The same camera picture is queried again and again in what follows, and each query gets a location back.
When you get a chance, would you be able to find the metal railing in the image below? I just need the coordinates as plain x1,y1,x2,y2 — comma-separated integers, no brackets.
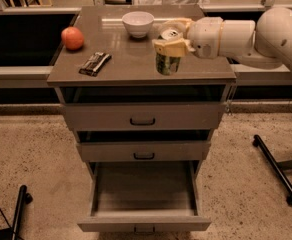
0,0,292,88

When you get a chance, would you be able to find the white bowl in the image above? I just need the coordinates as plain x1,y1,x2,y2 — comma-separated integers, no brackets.
122,11,154,38

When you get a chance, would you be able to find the green soda can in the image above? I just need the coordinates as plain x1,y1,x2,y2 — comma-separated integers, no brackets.
156,28,180,75

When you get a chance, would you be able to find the grey open bottom drawer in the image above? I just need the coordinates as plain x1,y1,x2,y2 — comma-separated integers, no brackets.
78,161,211,234

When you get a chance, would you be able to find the red apple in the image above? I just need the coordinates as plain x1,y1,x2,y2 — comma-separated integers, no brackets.
61,27,84,51

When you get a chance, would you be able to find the grey middle drawer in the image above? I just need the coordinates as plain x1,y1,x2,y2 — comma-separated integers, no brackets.
77,141,210,162

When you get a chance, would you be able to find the black stand leg left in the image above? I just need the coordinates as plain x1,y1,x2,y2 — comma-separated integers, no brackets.
0,185,33,240

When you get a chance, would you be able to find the grey top drawer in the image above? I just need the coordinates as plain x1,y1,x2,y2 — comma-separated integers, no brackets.
62,102,225,131

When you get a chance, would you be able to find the black stand leg right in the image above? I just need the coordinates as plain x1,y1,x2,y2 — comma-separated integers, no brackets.
252,135,292,206

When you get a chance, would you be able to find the grey drawer cabinet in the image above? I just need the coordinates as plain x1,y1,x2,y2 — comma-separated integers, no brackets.
46,4,238,178

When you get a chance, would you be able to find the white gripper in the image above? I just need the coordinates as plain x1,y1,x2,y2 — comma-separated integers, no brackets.
152,17,223,59

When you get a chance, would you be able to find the black stand leg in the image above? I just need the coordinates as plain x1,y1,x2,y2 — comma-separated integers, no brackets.
0,185,33,240
252,135,292,206

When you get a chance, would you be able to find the dark snack bar wrapper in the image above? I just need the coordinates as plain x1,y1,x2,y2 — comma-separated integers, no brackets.
79,52,112,77

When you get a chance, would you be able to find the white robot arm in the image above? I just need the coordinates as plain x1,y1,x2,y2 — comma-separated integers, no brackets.
152,7,292,73

